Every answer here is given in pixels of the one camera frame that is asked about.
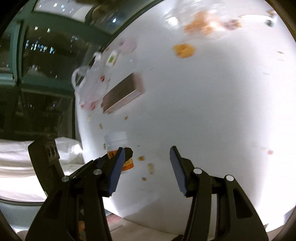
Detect small white green bottle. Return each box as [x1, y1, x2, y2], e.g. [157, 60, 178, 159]
[106, 50, 119, 67]

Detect white bed linen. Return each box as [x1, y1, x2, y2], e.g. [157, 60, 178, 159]
[1, 137, 84, 202]

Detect clear bag orange peels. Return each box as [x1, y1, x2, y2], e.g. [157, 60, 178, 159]
[172, 1, 242, 39]

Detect white red plastic bag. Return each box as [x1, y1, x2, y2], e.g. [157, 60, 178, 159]
[71, 62, 109, 110]

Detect orange peel piece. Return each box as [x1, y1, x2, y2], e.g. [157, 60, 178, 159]
[172, 44, 196, 59]

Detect pink cardboard box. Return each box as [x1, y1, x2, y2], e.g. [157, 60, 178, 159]
[101, 72, 144, 114]

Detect white orange pill bottle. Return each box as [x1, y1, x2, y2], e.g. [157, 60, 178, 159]
[104, 132, 134, 174]

